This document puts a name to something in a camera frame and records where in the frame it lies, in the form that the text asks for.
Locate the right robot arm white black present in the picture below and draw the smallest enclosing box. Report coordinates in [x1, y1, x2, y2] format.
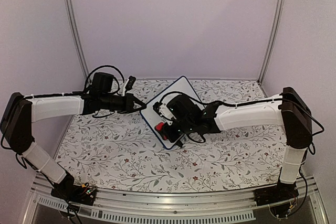
[153, 87, 313, 201]

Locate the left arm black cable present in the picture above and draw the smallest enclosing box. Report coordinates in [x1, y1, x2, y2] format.
[83, 65, 125, 96]

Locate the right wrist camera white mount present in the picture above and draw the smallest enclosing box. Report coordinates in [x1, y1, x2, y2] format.
[153, 102, 176, 125]

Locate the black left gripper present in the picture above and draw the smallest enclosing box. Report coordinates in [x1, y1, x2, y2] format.
[100, 93, 146, 114]

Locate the floral patterned table mat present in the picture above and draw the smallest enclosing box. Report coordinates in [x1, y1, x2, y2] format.
[54, 78, 299, 193]

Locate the left aluminium frame post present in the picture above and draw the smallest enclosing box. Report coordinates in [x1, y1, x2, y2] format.
[64, 0, 89, 78]

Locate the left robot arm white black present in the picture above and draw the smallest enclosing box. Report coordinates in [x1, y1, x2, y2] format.
[1, 72, 146, 200]

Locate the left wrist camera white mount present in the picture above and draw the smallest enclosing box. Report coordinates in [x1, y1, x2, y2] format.
[120, 76, 136, 96]

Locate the right aluminium frame post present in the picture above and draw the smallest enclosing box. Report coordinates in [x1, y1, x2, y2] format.
[257, 0, 285, 85]

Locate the red whiteboard eraser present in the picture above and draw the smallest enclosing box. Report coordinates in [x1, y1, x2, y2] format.
[154, 122, 168, 141]

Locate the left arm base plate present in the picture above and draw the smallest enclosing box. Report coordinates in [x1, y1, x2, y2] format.
[51, 182, 97, 206]

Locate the blue-framed whiteboard with writing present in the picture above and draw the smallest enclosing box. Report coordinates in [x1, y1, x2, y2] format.
[140, 76, 206, 150]

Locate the aluminium frame post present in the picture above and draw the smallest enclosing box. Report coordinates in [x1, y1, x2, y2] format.
[64, 0, 89, 78]
[257, 0, 285, 85]

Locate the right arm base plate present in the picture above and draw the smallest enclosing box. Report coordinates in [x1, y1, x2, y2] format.
[253, 182, 299, 206]

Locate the aluminium front rail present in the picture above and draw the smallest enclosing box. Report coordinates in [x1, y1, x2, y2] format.
[23, 176, 331, 223]

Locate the black whiteboard stand foot left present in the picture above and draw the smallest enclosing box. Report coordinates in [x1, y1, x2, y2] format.
[175, 141, 183, 148]

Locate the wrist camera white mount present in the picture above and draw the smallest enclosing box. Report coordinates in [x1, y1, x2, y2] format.
[153, 102, 176, 125]
[120, 76, 136, 96]

